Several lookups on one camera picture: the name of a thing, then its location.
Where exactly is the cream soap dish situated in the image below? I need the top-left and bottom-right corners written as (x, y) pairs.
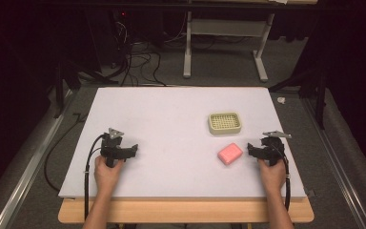
top-left (207, 111), bottom-right (243, 136)

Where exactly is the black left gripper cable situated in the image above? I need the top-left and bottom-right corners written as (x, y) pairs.
top-left (83, 134), bottom-right (107, 221)

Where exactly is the pink soap bar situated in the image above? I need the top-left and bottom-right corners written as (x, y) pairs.
top-left (216, 142), bottom-right (244, 166)

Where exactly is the aluminium floor rail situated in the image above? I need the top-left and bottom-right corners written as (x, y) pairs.
top-left (0, 90), bottom-right (76, 229)
top-left (300, 94), bottom-right (366, 229)

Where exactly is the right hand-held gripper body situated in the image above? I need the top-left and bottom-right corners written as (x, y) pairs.
top-left (258, 130), bottom-right (293, 167)

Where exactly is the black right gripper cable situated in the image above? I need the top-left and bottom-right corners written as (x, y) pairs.
top-left (277, 146), bottom-right (292, 212)

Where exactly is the tangle of black cables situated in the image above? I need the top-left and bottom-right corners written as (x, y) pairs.
top-left (110, 20), bottom-right (169, 88)

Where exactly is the black metal stand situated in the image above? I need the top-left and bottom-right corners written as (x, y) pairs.
top-left (52, 58), bottom-right (118, 119)
top-left (268, 68), bottom-right (329, 130)

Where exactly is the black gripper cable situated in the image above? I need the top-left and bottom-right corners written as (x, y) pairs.
top-left (277, 146), bottom-right (292, 212)
top-left (83, 134), bottom-right (107, 221)

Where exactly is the white metal desk frame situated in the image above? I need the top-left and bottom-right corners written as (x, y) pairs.
top-left (182, 10), bottom-right (276, 83)

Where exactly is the person's left hand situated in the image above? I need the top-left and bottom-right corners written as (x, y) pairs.
top-left (93, 155), bottom-right (126, 196)

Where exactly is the black floor cable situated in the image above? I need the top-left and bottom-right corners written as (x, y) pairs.
top-left (43, 112), bottom-right (89, 193)

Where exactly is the person's right hand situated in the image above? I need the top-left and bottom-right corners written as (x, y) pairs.
top-left (257, 157), bottom-right (288, 194)

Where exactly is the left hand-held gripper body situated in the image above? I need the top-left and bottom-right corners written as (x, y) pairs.
top-left (100, 127), bottom-right (132, 168)

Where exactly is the wooden table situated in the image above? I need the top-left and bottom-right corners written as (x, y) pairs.
top-left (57, 196), bottom-right (315, 224)

